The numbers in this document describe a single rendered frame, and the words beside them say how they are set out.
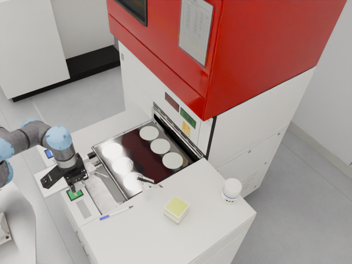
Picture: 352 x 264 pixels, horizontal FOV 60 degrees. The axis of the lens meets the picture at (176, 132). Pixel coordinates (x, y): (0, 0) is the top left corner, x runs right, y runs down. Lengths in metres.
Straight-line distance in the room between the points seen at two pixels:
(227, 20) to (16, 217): 1.19
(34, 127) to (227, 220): 0.80
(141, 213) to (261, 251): 1.27
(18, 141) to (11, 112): 2.22
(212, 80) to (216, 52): 0.12
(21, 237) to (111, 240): 0.43
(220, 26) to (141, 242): 0.81
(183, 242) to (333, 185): 1.89
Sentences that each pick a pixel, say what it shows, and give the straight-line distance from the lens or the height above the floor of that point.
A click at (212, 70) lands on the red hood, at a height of 1.48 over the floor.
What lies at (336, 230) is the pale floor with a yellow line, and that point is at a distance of 2.65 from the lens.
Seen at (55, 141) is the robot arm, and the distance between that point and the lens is 1.05.
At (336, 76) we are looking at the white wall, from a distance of 2.66.
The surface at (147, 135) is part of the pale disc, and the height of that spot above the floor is 0.90.
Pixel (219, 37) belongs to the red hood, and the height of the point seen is 1.60.
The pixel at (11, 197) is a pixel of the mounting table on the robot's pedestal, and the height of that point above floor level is 0.82.
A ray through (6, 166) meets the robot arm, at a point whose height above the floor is 0.99.
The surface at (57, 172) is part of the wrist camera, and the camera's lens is 1.21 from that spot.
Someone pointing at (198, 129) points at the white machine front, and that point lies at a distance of 1.37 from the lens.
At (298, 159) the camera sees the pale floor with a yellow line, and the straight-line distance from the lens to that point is 2.91.
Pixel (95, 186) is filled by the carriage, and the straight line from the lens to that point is 1.45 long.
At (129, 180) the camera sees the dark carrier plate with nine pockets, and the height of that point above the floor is 0.90.
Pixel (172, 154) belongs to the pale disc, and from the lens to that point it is 1.51.
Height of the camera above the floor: 2.09
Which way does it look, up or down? 48 degrees down
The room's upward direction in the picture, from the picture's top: 4 degrees clockwise
